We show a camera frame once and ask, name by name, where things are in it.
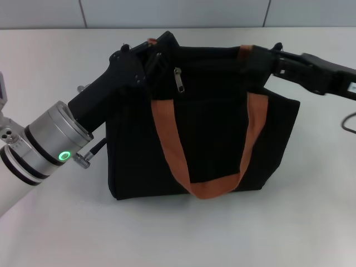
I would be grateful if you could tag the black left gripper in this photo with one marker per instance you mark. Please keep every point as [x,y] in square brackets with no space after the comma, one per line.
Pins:
[111,89]

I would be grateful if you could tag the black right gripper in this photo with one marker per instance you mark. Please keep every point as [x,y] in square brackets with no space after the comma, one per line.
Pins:
[333,78]

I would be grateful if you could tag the silver zipper pull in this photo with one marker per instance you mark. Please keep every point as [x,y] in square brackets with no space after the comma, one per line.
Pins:
[180,83]

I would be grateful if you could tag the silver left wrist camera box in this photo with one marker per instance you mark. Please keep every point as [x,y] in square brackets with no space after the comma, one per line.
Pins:
[2,89]

